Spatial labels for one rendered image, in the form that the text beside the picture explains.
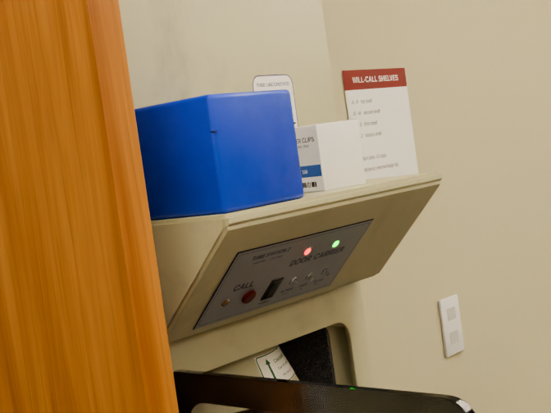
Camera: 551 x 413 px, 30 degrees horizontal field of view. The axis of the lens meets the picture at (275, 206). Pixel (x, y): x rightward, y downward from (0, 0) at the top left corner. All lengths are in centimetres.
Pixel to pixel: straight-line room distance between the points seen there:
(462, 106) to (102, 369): 154
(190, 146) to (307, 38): 30
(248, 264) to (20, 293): 18
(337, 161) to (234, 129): 17
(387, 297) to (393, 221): 92
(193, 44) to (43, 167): 22
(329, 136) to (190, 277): 21
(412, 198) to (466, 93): 125
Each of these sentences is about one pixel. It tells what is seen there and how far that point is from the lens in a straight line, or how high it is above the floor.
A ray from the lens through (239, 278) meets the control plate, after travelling 83.
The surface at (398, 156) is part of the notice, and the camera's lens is 197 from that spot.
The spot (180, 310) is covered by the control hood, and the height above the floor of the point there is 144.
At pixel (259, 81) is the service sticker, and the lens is 98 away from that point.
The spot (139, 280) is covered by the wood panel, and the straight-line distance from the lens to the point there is 73.
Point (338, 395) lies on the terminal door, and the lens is 70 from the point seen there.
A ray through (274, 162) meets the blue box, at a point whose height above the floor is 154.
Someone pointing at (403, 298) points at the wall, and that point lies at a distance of 195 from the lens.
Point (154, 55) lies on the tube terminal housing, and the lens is 89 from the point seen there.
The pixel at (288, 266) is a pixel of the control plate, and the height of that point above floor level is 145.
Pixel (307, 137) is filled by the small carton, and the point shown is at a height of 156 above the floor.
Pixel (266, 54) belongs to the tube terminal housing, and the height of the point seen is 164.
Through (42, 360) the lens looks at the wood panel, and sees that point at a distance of 81.
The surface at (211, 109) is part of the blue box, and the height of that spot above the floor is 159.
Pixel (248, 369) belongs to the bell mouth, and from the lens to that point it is 99.
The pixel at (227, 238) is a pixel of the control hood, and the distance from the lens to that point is 77.
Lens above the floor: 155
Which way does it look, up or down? 3 degrees down
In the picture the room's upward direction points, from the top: 8 degrees counter-clockwise
